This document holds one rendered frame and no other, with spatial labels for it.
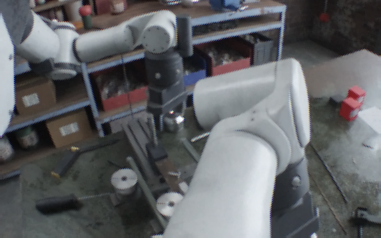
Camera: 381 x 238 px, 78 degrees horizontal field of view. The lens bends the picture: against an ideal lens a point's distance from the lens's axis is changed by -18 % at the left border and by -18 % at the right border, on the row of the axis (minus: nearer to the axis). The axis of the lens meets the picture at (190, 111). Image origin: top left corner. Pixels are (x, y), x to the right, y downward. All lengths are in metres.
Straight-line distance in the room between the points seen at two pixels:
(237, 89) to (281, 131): 0.08
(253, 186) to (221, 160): 0.03
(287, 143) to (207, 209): 0.10
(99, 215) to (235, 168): 0.44
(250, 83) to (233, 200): 0.15
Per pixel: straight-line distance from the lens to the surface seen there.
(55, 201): 0.63
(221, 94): 0.30
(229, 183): 0.19
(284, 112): 0.23
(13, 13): 0.47
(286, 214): 0.35
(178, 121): 0.73
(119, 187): 0.52
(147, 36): 0.59
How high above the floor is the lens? 1.36
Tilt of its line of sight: 36 degrees down
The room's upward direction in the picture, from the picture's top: 3 degrees counter-clockwise
